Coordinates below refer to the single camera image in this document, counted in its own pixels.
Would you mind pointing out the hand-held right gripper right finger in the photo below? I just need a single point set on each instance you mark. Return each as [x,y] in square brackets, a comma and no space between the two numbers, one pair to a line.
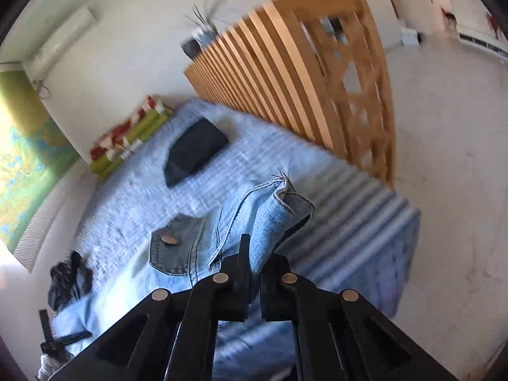
[274,285]

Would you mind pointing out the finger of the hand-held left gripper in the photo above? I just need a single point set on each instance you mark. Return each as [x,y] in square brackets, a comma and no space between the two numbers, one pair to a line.
[73,338]
[45,331]

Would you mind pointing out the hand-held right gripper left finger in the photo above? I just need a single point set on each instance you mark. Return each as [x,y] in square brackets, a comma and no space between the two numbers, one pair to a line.
[238,285]

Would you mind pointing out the light blue denim jeans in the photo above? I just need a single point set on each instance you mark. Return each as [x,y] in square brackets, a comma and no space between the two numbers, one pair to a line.
[178,246]

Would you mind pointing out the black crumpled cloth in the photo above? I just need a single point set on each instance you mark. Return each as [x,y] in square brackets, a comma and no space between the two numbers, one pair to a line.
[67,281]

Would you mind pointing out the blue white striped bedspread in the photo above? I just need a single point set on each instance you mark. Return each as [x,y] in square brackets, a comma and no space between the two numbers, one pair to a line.
[349,226]

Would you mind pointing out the black folded garment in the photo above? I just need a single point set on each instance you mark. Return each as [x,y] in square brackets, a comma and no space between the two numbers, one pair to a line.
[194,147]

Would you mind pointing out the wooden slatted headboard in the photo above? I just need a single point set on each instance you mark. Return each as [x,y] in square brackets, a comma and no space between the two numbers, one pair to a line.
[278,67]

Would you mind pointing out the potted plant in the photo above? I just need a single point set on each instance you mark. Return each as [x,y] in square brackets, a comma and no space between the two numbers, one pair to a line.
[202,27]

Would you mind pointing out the white air conditioner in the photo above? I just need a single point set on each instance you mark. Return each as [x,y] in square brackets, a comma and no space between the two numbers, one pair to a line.
[55,47]
[480,39]

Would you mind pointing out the green yellow wall map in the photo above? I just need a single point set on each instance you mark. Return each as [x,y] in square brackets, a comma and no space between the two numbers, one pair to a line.
[24,166]

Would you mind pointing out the white wall socket box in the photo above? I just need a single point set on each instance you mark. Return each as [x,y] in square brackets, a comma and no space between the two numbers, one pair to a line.
[410,36]

